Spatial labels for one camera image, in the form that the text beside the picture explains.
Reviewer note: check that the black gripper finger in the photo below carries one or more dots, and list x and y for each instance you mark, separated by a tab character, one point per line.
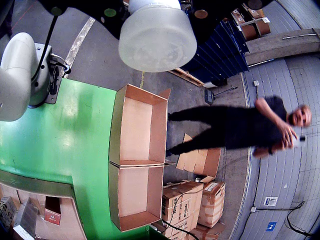
100	10
212	7

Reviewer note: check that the white bottle with teal label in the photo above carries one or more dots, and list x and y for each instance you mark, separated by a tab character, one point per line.
157	42

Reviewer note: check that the bare left forearm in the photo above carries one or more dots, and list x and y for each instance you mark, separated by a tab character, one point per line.
262	151

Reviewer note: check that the grey robot base unit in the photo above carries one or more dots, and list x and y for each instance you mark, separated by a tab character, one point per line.
40	85

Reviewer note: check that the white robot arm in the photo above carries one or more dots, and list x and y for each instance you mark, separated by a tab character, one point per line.
15	75

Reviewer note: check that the bare right forearm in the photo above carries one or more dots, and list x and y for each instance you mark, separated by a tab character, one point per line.
267	110

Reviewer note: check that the small brown cardboard box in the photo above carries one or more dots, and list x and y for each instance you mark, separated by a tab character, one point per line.
248	32
263	27

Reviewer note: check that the taped brown cardboard box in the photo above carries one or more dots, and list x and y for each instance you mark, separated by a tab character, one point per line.
212	205

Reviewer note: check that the printed brown cardboard box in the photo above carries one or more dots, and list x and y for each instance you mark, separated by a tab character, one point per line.
175	207

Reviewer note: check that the shallow cardboard tray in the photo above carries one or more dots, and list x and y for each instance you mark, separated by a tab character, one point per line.
67	220

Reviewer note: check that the small brown cardboard boxes pile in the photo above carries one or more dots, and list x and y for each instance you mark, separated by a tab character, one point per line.
205	233

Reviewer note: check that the person's right hand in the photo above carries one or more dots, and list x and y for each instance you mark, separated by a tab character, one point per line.
288	133

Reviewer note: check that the person's left hand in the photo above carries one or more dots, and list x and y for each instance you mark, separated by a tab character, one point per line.
282	147

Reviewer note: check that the dark blue slatted panel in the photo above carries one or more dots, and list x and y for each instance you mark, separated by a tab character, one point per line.
220	55

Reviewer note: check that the wooden pallet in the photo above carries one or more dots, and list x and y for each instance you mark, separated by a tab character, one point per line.
187	76

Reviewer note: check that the black floor stand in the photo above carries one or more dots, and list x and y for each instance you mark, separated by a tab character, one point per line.
208	96

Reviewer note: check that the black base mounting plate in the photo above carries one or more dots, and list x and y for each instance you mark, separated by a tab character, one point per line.
53	95

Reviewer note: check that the black trouser leg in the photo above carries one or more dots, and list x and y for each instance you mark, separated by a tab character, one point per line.
200	115
200	142

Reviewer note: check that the dark blue sneaker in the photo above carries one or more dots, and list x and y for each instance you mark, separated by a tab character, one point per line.
170	116

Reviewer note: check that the black t-shirt torso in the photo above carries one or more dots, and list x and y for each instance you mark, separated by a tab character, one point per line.
250	125

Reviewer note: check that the bald bearded head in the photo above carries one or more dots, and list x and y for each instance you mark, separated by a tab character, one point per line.
301	116

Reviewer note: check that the white phone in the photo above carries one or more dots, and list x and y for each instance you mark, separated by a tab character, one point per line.
298	142

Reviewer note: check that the green metal shelf unit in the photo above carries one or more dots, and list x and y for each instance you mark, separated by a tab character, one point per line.
37	185

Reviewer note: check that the dark red carton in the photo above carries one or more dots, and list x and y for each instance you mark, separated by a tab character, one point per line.
53	217

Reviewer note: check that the white and blue wall label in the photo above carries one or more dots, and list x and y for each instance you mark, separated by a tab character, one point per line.
271	201

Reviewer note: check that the blue square wall sign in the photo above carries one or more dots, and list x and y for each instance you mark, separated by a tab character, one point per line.
271	226

